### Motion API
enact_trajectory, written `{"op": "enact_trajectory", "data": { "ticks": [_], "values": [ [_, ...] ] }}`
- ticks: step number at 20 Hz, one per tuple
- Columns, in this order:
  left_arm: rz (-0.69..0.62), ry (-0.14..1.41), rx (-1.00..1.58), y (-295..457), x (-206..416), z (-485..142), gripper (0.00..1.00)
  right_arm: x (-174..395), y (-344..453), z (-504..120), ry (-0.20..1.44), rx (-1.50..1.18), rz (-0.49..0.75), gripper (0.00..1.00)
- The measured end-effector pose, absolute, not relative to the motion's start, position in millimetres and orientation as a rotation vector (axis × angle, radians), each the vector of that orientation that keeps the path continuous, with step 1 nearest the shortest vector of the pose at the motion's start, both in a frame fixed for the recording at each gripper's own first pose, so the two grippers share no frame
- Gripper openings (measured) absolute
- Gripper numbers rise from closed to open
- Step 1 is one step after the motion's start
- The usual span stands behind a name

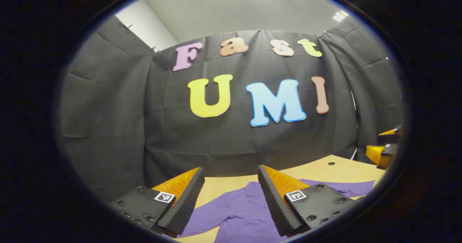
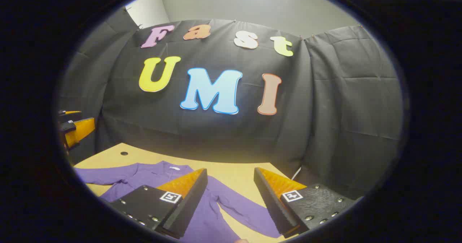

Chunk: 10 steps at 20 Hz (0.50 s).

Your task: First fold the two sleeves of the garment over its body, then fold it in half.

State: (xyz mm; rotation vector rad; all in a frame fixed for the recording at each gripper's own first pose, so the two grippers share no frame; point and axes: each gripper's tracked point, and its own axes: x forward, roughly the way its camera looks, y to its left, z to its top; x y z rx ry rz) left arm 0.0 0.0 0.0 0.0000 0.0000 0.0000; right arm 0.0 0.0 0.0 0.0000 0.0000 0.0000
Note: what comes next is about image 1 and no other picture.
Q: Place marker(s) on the black backdrop cloth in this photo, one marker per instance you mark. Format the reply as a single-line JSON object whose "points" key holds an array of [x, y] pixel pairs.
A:
{"points": [[223, 142]]}

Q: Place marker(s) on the small ceiling light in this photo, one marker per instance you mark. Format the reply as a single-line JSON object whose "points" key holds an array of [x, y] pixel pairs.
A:
{"points": [[339, 16]]}

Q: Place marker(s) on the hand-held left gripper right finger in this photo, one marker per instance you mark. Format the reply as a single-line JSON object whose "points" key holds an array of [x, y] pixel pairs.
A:
{"points": [[274, 207]]}

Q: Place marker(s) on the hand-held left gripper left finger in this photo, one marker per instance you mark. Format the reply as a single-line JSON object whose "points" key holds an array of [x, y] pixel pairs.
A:
{"points": [[184, 207]]}

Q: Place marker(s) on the purple button shirt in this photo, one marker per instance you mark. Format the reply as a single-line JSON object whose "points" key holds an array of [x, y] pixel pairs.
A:
{"points": [[238, 214]]}

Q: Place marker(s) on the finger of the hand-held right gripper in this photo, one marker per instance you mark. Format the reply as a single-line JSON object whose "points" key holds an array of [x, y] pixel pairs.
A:
{"points": [[389, 131], [375, 153]]}

